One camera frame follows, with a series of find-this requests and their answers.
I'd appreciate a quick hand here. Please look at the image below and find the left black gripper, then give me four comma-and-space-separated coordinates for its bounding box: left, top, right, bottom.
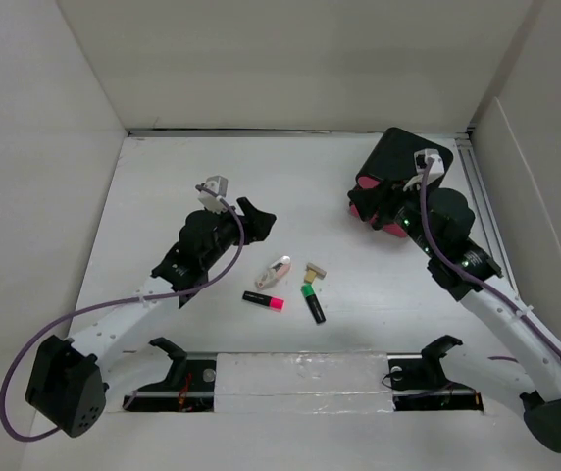
201, 198, 273, 270

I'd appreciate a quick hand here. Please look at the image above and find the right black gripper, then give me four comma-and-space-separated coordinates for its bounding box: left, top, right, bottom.
347, 173, 441, 257

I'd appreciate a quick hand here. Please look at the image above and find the pink bottom drawer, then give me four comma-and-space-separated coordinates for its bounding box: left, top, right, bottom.
371, 222, 407, 238

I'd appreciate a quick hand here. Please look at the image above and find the black drawer cabinet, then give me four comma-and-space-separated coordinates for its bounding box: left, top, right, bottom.
347, 127, 456, 240

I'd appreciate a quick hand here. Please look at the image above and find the white pink correction tape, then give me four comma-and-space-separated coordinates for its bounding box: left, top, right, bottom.
254, 255, 291, 290

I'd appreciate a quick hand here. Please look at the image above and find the tan wooden stamp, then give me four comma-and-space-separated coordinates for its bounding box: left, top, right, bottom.
304, 262, 327, 284

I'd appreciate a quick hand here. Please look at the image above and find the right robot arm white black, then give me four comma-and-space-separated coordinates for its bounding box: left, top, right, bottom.
348, 182, 561, 453

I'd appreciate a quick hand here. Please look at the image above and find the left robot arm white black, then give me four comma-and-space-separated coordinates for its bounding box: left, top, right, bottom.
25, 197, 277, 438

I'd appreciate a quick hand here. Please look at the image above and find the pink highlighter black body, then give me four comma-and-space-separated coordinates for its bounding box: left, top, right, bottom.
242, 291, 284, 311

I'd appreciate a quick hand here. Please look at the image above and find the green highlighter black body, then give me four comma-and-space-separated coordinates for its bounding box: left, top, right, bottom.
301, 284, 326, 325

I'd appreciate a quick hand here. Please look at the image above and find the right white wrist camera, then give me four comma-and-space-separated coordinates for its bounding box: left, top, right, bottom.
414, 148, 445, 182

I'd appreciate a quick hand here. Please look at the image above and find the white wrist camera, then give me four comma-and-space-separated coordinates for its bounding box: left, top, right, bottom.
414, 148, 445, 182
198, 175, 229, 214

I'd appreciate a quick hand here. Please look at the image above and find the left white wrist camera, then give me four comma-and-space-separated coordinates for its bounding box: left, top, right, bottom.
198, 175, 229, 214

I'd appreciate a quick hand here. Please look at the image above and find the aluminium rail right side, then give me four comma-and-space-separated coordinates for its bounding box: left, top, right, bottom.
455, 134, 526, 307

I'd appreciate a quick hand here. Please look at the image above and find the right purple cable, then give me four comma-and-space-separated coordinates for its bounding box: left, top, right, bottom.
419, 161, 561, 457

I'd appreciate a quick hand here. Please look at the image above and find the purple cable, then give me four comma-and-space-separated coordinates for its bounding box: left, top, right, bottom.
0, 183, 248, 442
419, 161, 561, 457

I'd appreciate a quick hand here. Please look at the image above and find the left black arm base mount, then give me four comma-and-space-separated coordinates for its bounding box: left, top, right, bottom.
122, 338, 218, 413

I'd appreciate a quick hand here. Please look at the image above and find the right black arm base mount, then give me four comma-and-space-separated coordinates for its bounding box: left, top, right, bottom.
382, 336, 484, 412

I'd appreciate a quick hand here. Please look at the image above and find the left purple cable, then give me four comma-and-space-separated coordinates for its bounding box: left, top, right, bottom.
0, 183, 248, 442

